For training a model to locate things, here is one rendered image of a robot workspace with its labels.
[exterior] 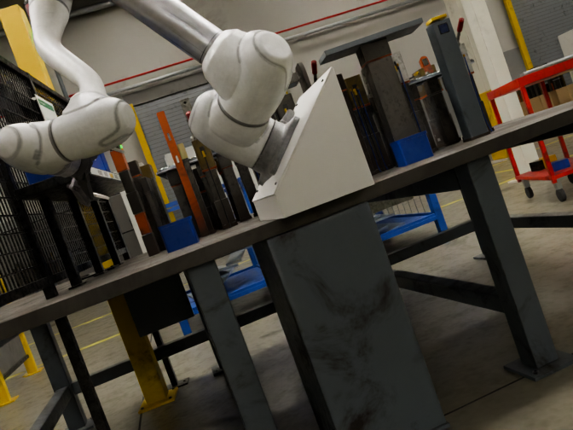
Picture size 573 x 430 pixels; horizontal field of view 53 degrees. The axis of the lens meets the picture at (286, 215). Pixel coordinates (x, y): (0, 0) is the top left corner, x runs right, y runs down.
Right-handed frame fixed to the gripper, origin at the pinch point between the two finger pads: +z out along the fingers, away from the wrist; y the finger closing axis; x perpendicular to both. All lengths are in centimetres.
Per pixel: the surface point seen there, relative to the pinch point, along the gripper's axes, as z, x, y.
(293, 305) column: 5, 60, 18
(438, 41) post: 63, 69, -81
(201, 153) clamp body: 56, -1, -17
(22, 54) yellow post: 82, -114, -39
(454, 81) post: 66, 78, -69
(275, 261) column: 2, 53, 8
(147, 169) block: 76, -31, -5
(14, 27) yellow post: 80, -121, -49
